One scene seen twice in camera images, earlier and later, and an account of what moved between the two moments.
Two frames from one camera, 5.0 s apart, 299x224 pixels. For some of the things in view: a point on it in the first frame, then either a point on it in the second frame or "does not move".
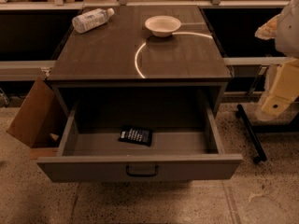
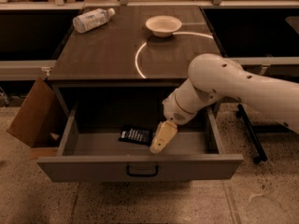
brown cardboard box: x=40 y=120 does not move
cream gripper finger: x=284 y=90 to x=167 y=129
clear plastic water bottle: x=91 y=19 does not move
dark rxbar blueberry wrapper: x=136 y=135 does not move
